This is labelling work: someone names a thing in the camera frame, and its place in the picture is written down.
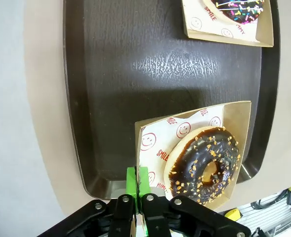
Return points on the yellow black device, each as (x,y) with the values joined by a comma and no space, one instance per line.
(233,213)

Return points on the chocolate donut with nut bits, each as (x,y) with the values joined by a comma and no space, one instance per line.
(197,158)

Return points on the chocolate donut with coloured sprinkles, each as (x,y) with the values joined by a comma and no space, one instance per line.
(234,12)

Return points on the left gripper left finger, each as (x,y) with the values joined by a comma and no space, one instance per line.
(105,217)

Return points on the white smiley print paper liner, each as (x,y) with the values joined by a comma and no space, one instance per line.
(160,138)
(199,22)

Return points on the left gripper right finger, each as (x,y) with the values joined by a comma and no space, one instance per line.
(184,217)

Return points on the kraft cardboard donut box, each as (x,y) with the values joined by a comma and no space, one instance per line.
(266,27)
(236,116)

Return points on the dark brown serving tray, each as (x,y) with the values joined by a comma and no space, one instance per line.
(135,98)

